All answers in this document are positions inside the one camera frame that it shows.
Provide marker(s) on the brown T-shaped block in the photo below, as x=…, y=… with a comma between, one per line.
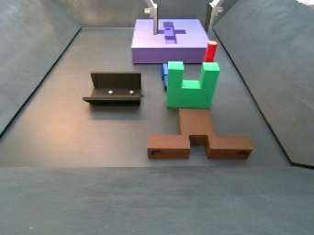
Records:
x=197, y=132

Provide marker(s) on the black angle bracket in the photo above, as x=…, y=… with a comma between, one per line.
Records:
x=115, y=88

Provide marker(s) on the green U-shaped block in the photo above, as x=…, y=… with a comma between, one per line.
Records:
x=191, y=93

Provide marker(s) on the purple board with cross slot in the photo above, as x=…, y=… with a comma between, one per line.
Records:
x=181, y=41

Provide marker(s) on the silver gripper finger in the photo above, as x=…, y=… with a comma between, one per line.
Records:
x=215, y=9
x=151, y=11

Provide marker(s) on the blue cylindrical peg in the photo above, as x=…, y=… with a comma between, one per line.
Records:
x=165, y=75

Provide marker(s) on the red cylindrical peg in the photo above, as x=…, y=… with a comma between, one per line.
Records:
x=210, y=51

